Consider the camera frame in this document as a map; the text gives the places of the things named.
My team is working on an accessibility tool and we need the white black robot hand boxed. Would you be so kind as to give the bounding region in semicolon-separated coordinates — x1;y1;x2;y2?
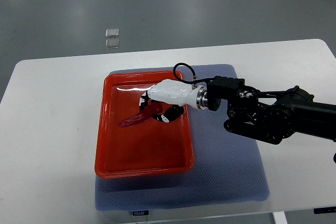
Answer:
139;79;207;123

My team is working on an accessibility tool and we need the black mat label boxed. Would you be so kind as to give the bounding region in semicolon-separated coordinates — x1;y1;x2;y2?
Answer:
132;210;149;216

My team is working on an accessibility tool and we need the black table edge label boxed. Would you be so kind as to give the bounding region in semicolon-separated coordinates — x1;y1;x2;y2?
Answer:
313;207;336;214

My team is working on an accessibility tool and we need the white table leg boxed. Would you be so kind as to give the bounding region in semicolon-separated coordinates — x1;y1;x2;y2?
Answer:
272;211;288;224

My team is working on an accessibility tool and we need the red pepper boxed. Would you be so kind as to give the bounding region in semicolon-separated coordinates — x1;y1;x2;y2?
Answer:
118;102;163;127

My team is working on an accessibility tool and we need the black cable loop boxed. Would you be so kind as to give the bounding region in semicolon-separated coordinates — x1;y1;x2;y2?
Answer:
173;62;211;88

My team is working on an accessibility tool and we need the blue-grey textured mat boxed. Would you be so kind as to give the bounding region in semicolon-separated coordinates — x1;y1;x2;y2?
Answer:
95;67;269;211

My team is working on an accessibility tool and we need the red plastic tray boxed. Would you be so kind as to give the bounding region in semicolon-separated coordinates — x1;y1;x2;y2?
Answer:
94;70;194;179

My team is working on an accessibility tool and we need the upper floor socket cover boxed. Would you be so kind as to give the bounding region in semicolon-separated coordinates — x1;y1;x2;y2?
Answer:
105;28;119;38

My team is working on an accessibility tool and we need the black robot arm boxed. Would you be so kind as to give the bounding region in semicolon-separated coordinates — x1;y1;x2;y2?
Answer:
206;76;335;145

